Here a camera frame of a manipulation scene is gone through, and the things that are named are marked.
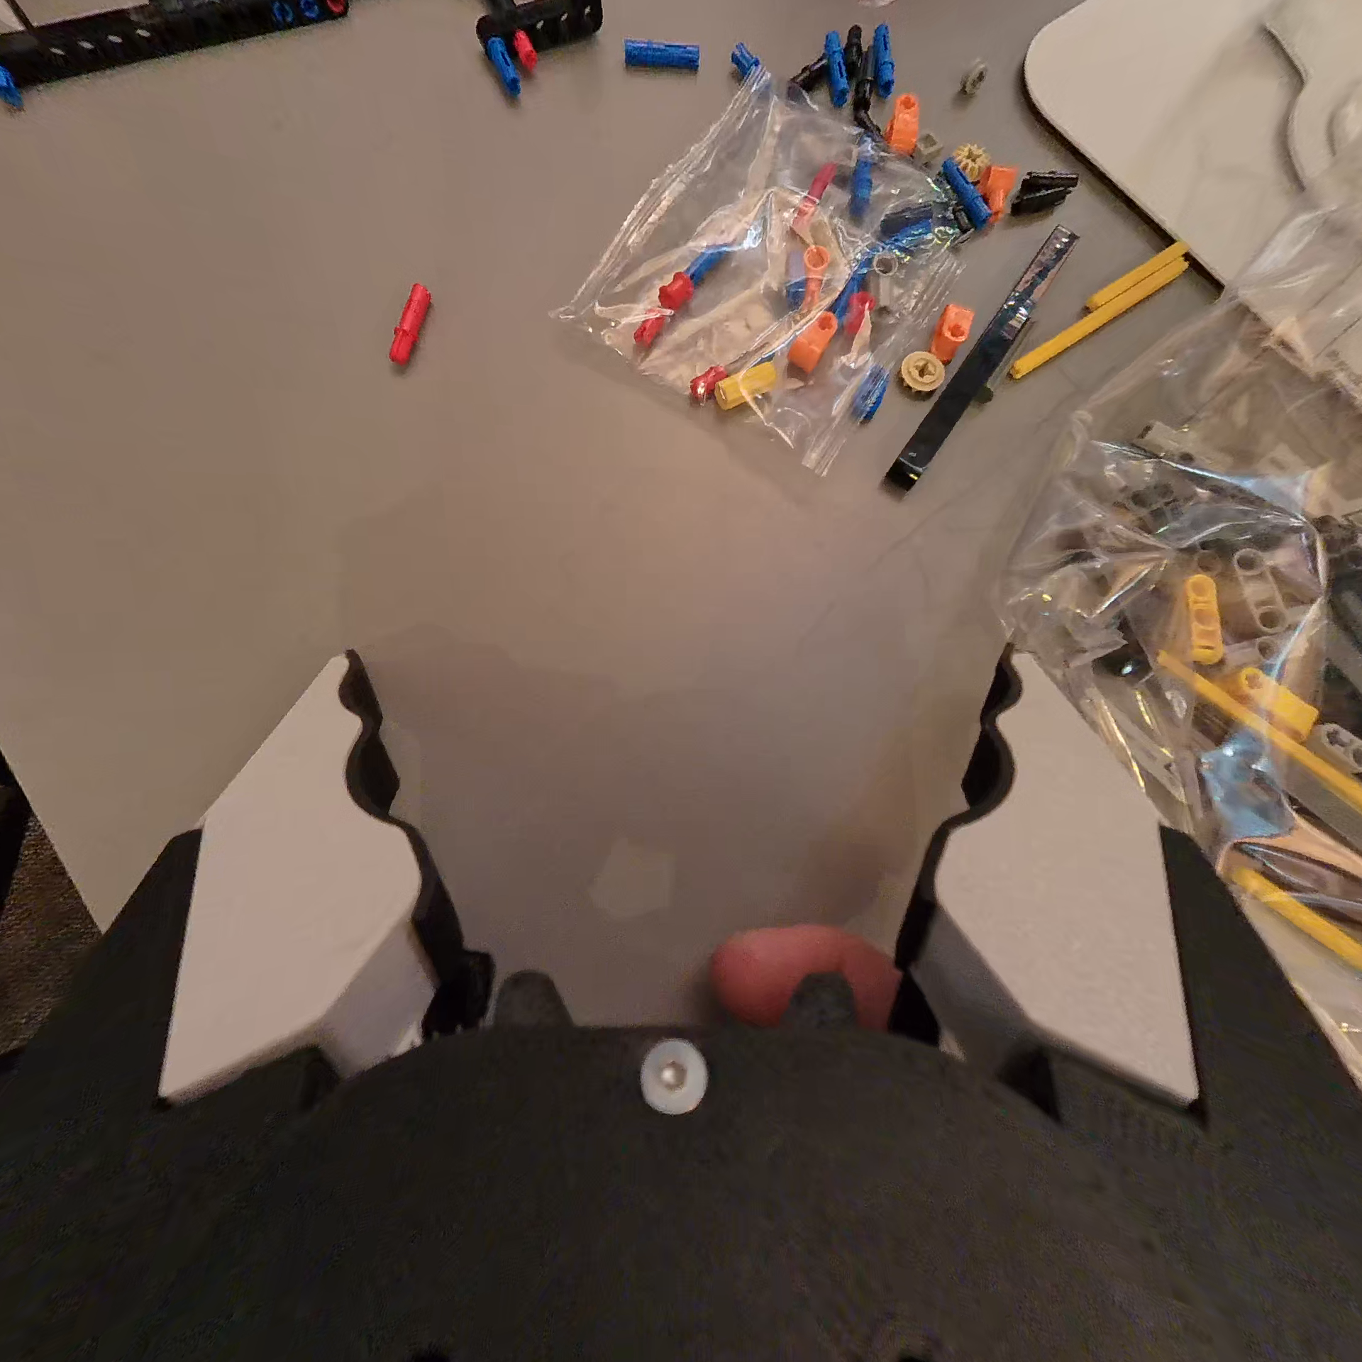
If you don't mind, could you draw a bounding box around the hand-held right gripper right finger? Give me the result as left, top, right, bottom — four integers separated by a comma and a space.
892, 642, 1208, 1110

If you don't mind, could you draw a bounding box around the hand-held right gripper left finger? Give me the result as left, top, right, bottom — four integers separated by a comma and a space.
158, 648, 496, 1104

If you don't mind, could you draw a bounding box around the red connector pin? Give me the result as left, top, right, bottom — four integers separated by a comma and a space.
388, 281, 432, 365

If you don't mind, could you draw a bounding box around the small clear parts bag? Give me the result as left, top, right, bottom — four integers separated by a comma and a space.
552, 66, 964, 476

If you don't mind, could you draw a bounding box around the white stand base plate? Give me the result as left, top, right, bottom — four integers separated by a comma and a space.
1023, 0, 1362, 290

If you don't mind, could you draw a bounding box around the black beam assembly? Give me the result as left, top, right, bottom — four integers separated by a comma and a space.
0, 0, 605, 107

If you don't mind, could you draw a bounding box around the grey desk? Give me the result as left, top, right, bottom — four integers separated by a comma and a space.
0, 0, 1362, 1023

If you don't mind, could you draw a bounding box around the large clear parts bag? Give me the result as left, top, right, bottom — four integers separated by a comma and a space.
995, 202, 1362, 948

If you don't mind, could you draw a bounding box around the long black beam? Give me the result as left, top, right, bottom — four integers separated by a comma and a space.
883, 225, 1079, 492

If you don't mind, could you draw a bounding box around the yellow technic beam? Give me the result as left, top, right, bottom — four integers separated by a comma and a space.
1009, 261, 1191, 380

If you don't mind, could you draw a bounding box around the short yellow axle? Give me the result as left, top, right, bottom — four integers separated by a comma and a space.
1085, 243, 1191, 312

